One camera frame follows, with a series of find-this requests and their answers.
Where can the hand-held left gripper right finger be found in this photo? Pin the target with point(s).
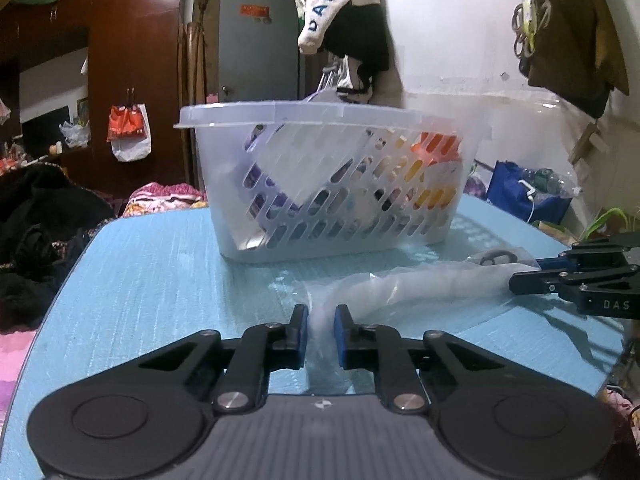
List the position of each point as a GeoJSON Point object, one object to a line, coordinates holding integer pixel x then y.
{"type": "Point", "coordinates": [340, 335]}

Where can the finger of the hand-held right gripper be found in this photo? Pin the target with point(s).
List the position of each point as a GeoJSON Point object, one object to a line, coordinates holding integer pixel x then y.
{"type": "Point", "coordinates": [535, 282]}
{"type": "Point", "coordinates": [550, 263]}

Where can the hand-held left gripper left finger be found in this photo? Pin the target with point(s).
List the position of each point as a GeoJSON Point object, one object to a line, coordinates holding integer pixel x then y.
{"type": "Point", "coordinates": [302, 335]}

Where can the clear plastic bag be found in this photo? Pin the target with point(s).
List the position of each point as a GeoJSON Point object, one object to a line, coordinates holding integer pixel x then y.
{"type": "Point", "coordinates": [400, 290]}

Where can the large purple tissue pack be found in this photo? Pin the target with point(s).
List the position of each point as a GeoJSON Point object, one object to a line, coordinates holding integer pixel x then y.
{"type": "Point", "coordinates": [260, 180]}

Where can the white plastic basket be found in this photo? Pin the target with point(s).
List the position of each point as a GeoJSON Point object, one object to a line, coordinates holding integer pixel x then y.
{"type": "Point", "coordinates": [300, 110]}

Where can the green plant leaves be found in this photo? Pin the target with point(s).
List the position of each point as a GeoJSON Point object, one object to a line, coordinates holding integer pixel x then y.
{"type": "Point", "coordinates": [602, 220]}

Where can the clear water bottle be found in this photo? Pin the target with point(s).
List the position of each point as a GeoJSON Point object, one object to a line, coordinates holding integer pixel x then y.
{"type": "Point", "coordinates": [555, 182]}

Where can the blue shopping bag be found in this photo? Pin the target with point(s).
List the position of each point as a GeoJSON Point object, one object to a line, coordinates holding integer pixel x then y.
{"type": "Point", "coordinates": [505, 190]}

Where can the purple foil bag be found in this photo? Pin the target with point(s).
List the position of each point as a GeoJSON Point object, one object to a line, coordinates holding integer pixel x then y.
{"type": "Point", "coordinates": [474, 185]}

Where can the orange packet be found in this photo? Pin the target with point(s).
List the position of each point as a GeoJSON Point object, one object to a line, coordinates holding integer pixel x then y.
{"type": "Point", "coordinates": [435, 147]}

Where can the floral bedding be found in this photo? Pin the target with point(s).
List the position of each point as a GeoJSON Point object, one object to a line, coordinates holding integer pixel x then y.
{"type": "Point", "coordinates": [160, 197]}

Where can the olive hanging cloth bag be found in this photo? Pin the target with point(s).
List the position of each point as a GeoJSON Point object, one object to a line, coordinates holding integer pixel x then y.
{"type": "Point", "coordinates": [565, 35]}

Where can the black and white bag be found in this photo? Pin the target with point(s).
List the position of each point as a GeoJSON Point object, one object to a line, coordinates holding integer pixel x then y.
{"type": "Point", "coordinates": [357, 85]}

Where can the pink card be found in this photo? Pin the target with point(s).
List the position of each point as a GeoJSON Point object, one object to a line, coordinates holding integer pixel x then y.
{"type": "Point", "coordinates": [211, 99]}

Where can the metal crutches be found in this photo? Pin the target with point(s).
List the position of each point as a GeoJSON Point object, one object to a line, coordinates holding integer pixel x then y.
{"type": "Point", "coordinates": [330, 77]}

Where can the orange and white plastic bag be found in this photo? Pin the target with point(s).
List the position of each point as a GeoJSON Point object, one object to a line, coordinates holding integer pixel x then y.
{"type": "Point", "coordinates": [125, 122]}

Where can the grey door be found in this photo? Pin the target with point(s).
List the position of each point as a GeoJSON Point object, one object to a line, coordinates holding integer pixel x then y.
{"type": "Point", "coordinates": [260, 60]}

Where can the dark clothes pile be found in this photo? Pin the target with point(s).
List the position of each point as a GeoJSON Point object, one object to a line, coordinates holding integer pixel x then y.
{"type": "Point", "coordinates": [40, 220]}

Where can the pink blanket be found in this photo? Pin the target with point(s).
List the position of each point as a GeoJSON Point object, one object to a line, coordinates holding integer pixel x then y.
{"type": "Point", "coordinates": [15, 360]}

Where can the black hanging garment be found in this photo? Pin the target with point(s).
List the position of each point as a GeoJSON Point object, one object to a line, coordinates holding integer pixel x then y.
{"type": "Point", "coordinates": [360, 40]}

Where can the wooden boards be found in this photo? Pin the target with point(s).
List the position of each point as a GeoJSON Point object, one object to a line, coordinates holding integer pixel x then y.
{"type": "Point", "coordinates": [192, 60]}

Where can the white lettered hoodie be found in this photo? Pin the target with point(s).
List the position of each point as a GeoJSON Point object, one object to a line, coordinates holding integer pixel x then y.
{"type": "Point", "coordinates": [320, 15]}

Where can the black television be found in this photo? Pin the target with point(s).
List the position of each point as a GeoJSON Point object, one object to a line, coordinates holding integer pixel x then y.
{"type": "Point", "coordinates": [45, 130]}

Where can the brown wooden wardrobe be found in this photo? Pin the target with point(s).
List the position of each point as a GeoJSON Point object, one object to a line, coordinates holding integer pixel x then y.
{"type": "Point", "coordinates": [130, 35]}

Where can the small white hanging bag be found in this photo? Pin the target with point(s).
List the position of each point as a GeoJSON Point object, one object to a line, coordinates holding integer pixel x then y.
{"type": "Point", "coordinates": [4, 110]}

